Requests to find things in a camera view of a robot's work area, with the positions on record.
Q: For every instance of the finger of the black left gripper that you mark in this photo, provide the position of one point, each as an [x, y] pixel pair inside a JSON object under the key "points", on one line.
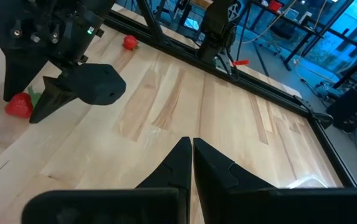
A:
{"points": [[17, 71], [94, 84]]}

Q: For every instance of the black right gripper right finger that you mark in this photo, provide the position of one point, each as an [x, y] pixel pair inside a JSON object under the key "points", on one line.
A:
{"points": [[228, 202]]}

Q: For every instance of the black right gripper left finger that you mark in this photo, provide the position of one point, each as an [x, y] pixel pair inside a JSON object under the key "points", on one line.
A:
{"points": [[165, 193]]}

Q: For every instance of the red toy strawberry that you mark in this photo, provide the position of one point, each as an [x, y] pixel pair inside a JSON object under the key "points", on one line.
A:
{"points": [[130, 42]]}

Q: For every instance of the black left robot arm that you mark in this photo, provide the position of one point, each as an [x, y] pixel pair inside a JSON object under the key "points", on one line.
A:
{"points": [[218, 28]]}

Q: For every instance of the clear plastic tupperware container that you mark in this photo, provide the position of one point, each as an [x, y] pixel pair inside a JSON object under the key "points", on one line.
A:
{"points": [[306, 183]]}

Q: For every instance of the large leafy toy strawberry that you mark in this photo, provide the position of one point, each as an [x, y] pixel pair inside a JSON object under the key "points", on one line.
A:
{"points": [[18, 105]]}

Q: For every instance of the black computer tower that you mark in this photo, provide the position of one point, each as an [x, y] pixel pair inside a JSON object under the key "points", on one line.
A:
{"points": [[343, 112]]}

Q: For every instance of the red box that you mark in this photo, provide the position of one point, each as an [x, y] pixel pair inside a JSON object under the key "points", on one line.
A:
{"points": [[275, 5]]}

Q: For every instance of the black aluminium table frame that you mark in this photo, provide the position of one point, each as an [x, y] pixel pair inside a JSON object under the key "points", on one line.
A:
{"points": [[259, 85]]}

